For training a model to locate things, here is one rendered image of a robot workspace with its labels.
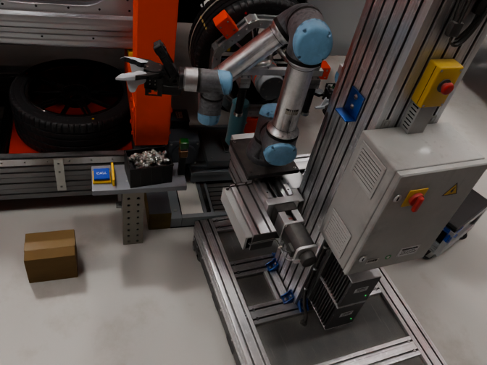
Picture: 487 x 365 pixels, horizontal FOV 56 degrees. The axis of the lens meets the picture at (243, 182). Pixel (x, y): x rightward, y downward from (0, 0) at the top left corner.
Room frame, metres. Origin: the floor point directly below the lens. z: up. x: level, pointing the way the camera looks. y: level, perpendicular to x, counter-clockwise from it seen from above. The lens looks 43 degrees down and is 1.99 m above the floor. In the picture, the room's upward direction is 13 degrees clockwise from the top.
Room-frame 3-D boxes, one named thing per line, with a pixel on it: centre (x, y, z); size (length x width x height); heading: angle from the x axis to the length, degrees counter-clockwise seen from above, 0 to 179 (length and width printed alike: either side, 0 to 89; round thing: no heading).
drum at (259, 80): (2.02, 0.01, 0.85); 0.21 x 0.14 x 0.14; 24
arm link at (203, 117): (1.28, 0.17, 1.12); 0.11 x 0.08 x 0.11; 15
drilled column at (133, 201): (1.54, 0.51, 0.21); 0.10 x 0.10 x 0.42; 24
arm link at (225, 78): (1.27, 0.16, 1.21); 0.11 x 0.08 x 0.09; 105
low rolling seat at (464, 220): (2.09, -1.18, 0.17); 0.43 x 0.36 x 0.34; 139
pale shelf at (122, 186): (1.55, 0.49, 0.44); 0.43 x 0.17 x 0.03; 114
